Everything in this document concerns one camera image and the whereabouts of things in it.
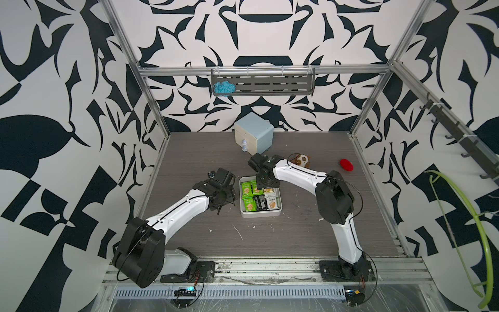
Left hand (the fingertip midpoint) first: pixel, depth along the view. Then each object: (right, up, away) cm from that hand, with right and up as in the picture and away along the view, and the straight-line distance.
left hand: (225, 193), depth 87 cm
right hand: (+17, +4, +8) cm, 19 cm away
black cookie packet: (+16, -4, +2) cm, 17 cm away
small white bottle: (+8, +22, +19) cm, 30 cm away
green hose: (+72, -18, -34) cm, 82 cm away
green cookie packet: (+9, +1, +6) cm, 11 cm away
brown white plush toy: (+38, +14, +17) cm, 44 cm away
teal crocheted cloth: (-1, +48, +4) cm, 48 cm away
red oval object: (+62, +12, +18) cm, 66 cm away
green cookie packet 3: (+14, 0, +5) cm, 14 cm away
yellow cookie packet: (+20, 0, +6) cm, 21 cm away
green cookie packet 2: (+11, -5, +2) cm, 12 cm away
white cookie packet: (+21, -3, +2) cm, 21 cm away
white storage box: (+11, -9, 0) cm, 14 cm away
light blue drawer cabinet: (+15, +28, +12) cm, 34 cm away
